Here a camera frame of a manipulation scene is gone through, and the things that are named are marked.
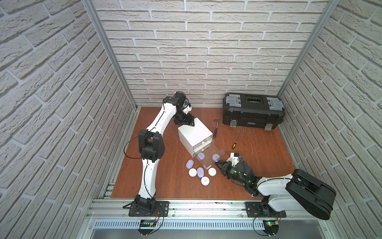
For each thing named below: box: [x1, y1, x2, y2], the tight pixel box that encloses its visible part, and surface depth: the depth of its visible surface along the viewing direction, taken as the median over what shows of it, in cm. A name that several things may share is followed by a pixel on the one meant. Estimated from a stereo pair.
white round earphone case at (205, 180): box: [200, 176, 210, 186], surface depth 83 cm
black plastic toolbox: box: [222, 92, 286, 131], surface depth 100 cm
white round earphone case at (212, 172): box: [207, 167, 217, 177], surface depth 87 cm
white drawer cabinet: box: [177, 117, 214, 158], surface depth 90 cm
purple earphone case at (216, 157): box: [211, 153, 221, 162], surface depth 93 cm
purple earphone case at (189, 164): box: [185, 158, 194, 170], surface depth 89 cm
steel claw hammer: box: [213, 119, 223, 138], surface depth 109 cm
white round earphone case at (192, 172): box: [188, 167, 197, 178], surface depth 86 cm
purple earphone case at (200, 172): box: [196, 166, 205, 179], surface depth 87 cm
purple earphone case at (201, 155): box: [196, 151, 205, 161], surface depth 93 cm
